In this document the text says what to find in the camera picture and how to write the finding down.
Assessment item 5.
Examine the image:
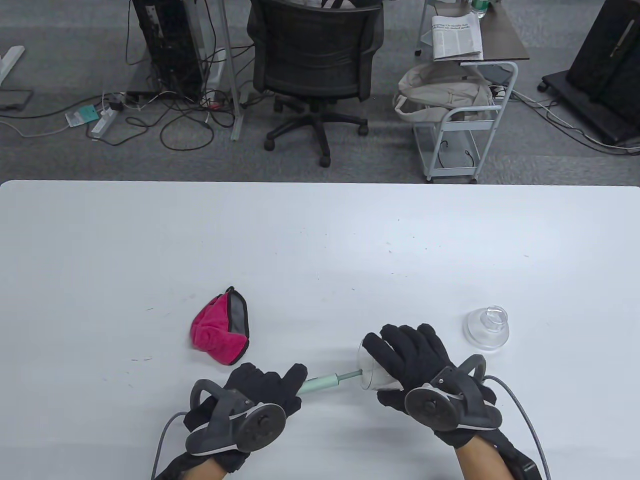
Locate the person's left hand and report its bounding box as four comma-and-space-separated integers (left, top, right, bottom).
183, 362, 308, 474

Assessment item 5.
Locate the person's right hand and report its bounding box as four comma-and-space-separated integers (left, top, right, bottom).
362, 323, 502, 449

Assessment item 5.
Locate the clear plastic shaker cup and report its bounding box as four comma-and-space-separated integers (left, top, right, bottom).
356, 337, 405, 392

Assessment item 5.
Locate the green-handled white sponge cup brush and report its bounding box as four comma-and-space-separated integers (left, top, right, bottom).
298, 369, 363, 396

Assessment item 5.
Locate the pink and grey cloth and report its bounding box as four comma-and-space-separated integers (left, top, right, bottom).
189, 286, 250, 366

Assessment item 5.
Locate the clear plastic shaker lid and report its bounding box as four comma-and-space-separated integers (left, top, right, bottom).
463, 306, 511, 352

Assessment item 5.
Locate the person's left forearm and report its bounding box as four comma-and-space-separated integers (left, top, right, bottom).
185, 457, 226, 480

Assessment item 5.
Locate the person's right forearm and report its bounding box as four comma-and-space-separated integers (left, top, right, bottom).
455, 442, 513, 480

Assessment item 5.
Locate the grey left hand controller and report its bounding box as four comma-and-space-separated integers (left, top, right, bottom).
186, 380, 287, 456

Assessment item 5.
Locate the white metal cart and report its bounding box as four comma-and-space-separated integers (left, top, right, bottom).
413, 61, 519, 184

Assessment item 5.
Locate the beige backpack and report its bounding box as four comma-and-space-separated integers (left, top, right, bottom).
393, 63, 496, 125

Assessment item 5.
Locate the white power strip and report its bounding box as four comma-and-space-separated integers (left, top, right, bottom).
90, 107, 119, 140

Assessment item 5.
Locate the grey metal desk leg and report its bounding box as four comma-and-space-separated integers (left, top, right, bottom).
218, 0, 246, 142

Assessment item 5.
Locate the white desk foot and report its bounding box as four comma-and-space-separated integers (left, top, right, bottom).
0, 45, 26, 85
205, 47, 227, 96

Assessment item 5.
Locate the folded newspaper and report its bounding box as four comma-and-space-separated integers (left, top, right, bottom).
431, 13, 484, 62

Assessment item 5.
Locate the black mesh office chair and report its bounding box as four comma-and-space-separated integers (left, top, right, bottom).
247, 0, 386, 168

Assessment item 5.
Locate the brown side table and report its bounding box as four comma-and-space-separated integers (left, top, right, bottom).
415, 0, 531, 63

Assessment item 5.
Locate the black rolling cabinet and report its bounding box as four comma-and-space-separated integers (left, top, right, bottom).
537, 0, 640, 147

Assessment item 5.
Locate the black computer tower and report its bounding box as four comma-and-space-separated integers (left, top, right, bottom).
131, 0, 208, 103

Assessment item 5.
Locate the dark grey floor plate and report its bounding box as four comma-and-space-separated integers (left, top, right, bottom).
0, 90, 34, 112

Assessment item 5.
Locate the grey left glove cable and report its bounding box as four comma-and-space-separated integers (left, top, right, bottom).
151, 411, 188, 480

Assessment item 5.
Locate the grey glove cable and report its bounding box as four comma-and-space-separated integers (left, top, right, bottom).
484, 376, 551, 480
151, 411, 188, 480

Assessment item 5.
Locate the black left forearm strap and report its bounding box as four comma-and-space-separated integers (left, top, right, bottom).
155, 452, 201, 480

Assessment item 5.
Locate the black forearm strap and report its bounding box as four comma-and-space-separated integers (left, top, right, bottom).
482, 430, 543, 480
155, 452, 201, 480

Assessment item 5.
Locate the grey right glove cable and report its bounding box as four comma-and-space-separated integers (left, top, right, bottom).
484, 376, 551, 480

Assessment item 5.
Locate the black right forearm strap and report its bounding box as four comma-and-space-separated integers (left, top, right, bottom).
482, 430, 543, 480

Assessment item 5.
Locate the white floor cable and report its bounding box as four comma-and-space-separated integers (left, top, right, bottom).
510, 90, 640, 153

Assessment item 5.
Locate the tangle of black cables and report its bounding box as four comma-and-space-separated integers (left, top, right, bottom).
125, 75, 251, 151

